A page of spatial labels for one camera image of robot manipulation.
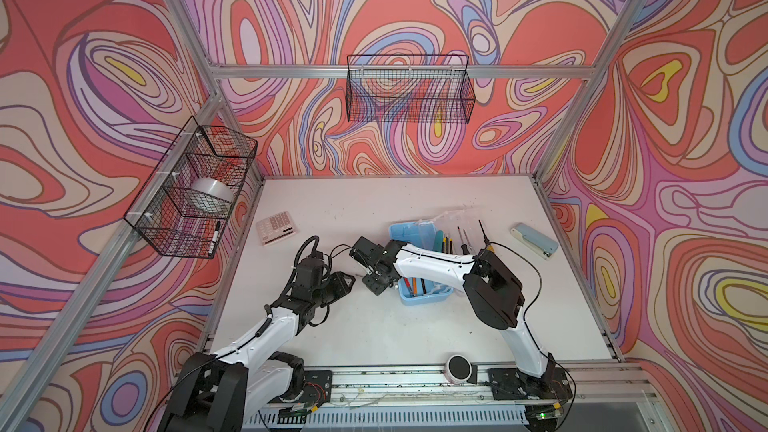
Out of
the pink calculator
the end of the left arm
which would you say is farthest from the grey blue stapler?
the pink calculator

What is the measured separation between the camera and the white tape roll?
2.33ft

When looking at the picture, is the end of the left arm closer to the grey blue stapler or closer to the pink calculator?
the pink calculator

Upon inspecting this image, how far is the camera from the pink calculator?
100cm

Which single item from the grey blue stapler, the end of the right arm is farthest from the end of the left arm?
the grey blue stapler

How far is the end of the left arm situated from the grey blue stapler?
617 mm

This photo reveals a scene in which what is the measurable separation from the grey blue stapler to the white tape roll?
90cm

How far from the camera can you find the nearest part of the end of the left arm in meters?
0.64

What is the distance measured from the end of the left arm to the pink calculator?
254 mm

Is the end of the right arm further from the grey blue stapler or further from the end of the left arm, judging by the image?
the grey blue stapler

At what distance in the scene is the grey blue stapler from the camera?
98 cm

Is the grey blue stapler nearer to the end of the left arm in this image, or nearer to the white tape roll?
the end of the left arm

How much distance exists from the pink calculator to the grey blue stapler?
2.56ft

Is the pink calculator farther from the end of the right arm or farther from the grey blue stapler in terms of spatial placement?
the grey blue stapler
